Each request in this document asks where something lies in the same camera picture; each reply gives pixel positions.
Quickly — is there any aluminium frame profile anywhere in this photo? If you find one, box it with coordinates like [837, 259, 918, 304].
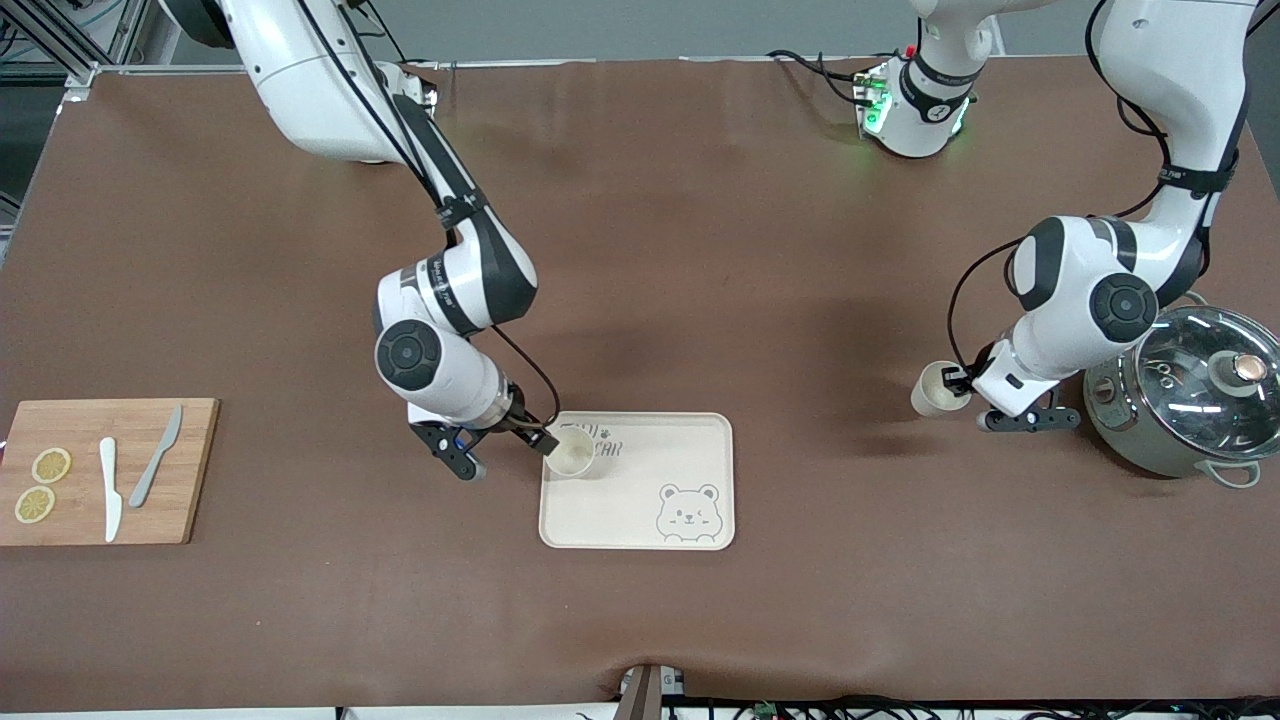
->
[0, 0, 151, 101]

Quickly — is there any glass pot lid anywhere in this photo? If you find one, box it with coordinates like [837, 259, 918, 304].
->
[1133, 305, 1280, 463]

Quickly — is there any black cable bundle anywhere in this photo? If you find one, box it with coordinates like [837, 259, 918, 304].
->
[575, 695, 1280, 720]

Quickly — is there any white IKEA cup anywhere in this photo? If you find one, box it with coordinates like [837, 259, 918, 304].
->
[910, 360, 973, 418]
[545, 425, 598, 479]

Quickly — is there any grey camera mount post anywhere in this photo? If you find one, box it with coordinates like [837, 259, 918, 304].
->
[612, 662, 689, 720]

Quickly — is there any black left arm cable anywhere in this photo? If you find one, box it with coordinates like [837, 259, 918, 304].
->
[948, 0, 1251, 379]

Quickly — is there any grey plastic knife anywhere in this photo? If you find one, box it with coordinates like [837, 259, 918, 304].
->
[128, 404, 185, 509]

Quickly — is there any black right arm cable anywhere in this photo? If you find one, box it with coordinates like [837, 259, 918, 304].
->
[295, 0, 563, 433]

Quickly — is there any brown table cover mat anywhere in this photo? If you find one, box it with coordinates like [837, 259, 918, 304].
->
[0, 55, 1280, 713]

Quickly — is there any white plastic knife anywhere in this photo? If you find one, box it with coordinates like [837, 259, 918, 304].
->
[98, 437, 124, 544]

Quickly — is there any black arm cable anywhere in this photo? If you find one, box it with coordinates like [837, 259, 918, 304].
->
[948, 0, 1251, 379]
[295, 0, 563, 433]

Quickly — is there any grey-green electric pot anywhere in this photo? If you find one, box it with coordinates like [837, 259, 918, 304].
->
[1083, 290, 1266, 489]

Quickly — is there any cream bear print tray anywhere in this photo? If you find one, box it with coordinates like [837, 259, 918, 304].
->
[539, 411, 736, 551]

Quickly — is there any wooden cutting board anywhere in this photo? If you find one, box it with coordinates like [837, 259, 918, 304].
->
[0, 398, 221, 547]

